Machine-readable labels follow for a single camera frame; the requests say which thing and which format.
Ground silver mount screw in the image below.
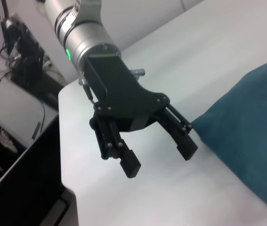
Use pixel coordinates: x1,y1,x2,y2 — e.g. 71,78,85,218
130,68,146,82

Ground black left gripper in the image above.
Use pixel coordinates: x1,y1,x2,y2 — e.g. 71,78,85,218
84,54,199,179

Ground black equipment with cables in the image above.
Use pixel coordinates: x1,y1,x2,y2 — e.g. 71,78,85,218
0,13,45,88

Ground white printer box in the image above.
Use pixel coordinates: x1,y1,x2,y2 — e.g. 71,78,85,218
0,79,59,153

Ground black cabinet panel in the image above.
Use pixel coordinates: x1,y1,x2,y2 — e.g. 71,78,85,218
0,113,79,226

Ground teal t-shirt with white print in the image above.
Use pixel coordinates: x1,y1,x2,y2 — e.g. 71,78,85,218
192,55,267,218

